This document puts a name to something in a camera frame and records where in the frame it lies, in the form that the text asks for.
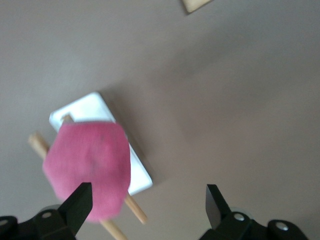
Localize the pink cloth with grey back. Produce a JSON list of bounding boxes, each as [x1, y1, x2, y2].
[[41, 121, 132, 223]]

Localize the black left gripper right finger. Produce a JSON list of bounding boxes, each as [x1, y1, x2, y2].
[[199, 184, 271, 240]]

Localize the white rectangular rack base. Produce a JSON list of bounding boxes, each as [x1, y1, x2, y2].
[[49, 91, 154, 196]]

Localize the bamboo cutting board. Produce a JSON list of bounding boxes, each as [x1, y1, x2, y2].
[[181, 0, 216, 15]]

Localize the wooden chopsticks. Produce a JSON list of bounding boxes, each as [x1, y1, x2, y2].
[[28, 132, 129, 240]]

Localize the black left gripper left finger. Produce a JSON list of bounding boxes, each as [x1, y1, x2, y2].
[[18, 182, 94, 240]]

